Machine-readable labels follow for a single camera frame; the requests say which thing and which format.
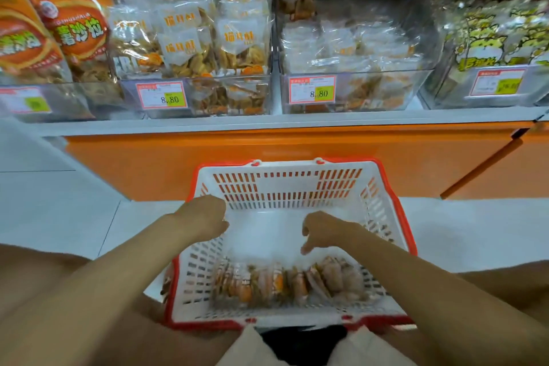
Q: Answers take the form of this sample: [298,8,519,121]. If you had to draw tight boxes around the person's left hand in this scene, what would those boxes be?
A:
[167,195,231,244]

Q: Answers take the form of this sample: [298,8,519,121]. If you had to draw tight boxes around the yellow hamster snack packets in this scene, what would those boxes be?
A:
[429,0,549,75]

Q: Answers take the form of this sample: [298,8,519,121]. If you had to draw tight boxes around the pile of small brown snacks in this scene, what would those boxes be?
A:
[210,257,372,307]

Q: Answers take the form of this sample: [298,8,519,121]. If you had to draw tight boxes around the person's right hand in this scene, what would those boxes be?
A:
[300,210,365,256]

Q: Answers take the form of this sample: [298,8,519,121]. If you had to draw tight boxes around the person's left forearm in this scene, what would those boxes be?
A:
[0,216,207,366]

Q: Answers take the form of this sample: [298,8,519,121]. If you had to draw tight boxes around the person's white clothing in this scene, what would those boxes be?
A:
[214,324,417,366]

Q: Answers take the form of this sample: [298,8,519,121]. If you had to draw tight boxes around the orange shelf base panel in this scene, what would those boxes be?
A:
[64,121,549,201]

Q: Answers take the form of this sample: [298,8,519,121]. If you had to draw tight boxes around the white yellow price tag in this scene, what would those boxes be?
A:
[0,85,53,116]
[287,75,337,106]
[136,80,188,111]
[467,67,527,98]

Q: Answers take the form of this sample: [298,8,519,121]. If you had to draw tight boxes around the white snack shelf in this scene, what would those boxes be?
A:
[0,0,549,138]

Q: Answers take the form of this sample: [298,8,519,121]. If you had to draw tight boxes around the person's right forearm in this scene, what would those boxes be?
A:
[339,224,549,366]

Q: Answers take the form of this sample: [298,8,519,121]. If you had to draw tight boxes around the black clothing item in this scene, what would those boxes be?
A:
[261,324,348,366]

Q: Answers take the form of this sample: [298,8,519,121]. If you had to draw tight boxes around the white red-rimmed shopping basket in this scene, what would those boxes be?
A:
[163,157,419,331]

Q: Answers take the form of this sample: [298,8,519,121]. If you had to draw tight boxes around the person's right leg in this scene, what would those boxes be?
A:
[377,260,549,366]

